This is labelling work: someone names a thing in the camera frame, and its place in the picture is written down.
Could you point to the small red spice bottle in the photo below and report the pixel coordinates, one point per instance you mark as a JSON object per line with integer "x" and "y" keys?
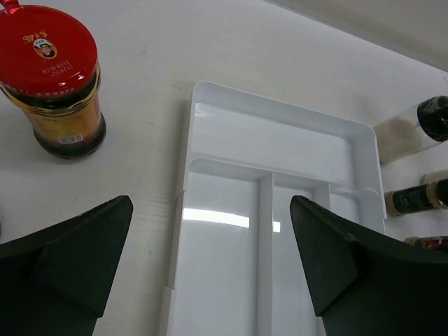
{"x": 433, "y": 243}

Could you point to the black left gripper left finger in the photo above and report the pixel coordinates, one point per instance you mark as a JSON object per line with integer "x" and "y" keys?
{"x": 57, "y": 281}

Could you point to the small dark spice bottle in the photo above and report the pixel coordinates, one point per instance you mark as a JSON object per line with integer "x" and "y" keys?
{"x": 431, "y": 194}

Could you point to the white plastic organizer tray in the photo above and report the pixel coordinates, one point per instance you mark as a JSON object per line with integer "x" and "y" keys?
{"x": 235, "y": 268}

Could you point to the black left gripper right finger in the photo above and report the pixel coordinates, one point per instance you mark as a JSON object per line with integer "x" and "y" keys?
{"x": 362, "y": 282}

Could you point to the red-lid chili sauce jar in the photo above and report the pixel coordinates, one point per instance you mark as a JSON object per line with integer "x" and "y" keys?
{"x": 50, "y": 71}

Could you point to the white powder shaker bottle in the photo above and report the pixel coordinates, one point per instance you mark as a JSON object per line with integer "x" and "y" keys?
{"x": 420, "y": 127}

